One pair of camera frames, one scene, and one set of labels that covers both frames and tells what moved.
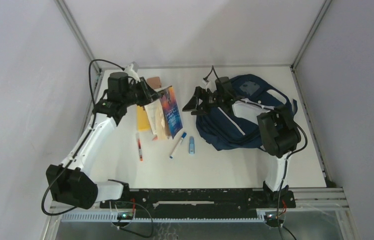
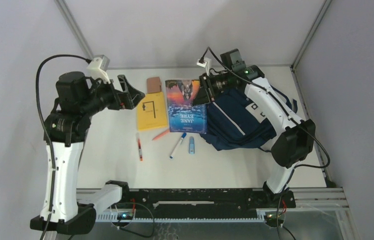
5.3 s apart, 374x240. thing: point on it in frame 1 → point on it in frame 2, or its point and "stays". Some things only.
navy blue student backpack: [235, 124] stays
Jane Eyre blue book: [164, 116] → [184, 117]
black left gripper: [149, 94] → [127, 99]
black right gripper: [192, 104] → [206, 95]
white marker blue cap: [183, 137] stays
